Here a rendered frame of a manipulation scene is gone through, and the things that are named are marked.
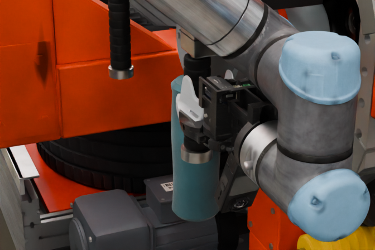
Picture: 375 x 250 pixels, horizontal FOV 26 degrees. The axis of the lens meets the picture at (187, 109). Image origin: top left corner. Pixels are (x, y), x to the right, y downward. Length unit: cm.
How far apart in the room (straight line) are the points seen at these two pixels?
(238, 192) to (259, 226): 48
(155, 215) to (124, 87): 27
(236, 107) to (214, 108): 3
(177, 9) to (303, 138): 18
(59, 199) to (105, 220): 38
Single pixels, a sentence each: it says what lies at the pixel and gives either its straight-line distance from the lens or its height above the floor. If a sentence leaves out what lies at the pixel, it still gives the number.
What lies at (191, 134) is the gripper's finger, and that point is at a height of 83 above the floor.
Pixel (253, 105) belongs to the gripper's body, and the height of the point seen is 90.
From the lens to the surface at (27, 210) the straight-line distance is 189.
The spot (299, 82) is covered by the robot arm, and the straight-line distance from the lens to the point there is 76.
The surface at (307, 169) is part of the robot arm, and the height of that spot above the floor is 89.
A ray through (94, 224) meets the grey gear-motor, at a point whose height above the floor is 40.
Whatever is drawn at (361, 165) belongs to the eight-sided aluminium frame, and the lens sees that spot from 114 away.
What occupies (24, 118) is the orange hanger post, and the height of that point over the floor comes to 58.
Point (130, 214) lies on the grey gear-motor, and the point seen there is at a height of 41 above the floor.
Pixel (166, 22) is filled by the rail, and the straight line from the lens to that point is 318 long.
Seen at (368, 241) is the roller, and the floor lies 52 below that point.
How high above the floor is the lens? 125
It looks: 23 degrees down
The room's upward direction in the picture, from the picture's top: straight up
